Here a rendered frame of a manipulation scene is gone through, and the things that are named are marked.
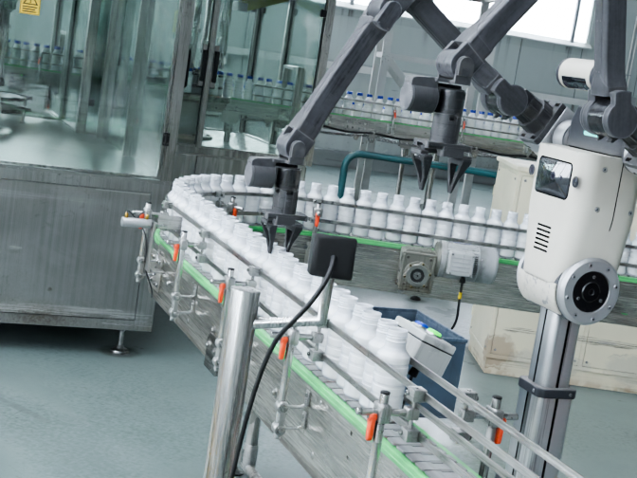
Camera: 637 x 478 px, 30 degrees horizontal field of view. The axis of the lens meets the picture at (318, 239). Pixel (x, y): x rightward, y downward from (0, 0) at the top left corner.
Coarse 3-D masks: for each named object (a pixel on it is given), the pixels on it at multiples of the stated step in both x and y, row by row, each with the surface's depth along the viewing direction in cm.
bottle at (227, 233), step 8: (232, 224) 308; (224, 232) 309; (232, 232) 308; (224, 240) 307; (224, 248) 308; (216, 256) 310; (224, 256) 308; (216, 264) 309; (224, 264) 308; (216, 272) 309
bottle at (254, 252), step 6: (252, 240) 287; (258, 240) 286; (264, 240) 287; (252, 246) 286; (258, 246) 286; (246, 252) 288; (252, 252) 286; (258, 252) 286; (246, 258) 286; (252, 258) 286; (246, 276) 287
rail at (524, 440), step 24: (216, 240) 309; (312, 312) 242; (360, 384) 216; (408, 384) 198; (480, 408) 190; (456, 432) 196; (480, 432) 175; (480, 456) 188; (504, 456) 168; (552, 456) 169
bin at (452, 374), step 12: (384, 312) 336; (396, 312) 337; (408, 312) 338; (420, 312) 337; (432, 324) 329; (444, 336) 323; (456, 336) 316; (456, 348) 311; (456, 360) 312; (408, 372) 307; (420, 372) 309; (444, 372) 311; (456, 372) 312; (420, 384) 309; (432, 384) 311; (456, 384) 313; (432, 396) 311; (444, 396) 313; (432, 408) 312; (252, 420) 301
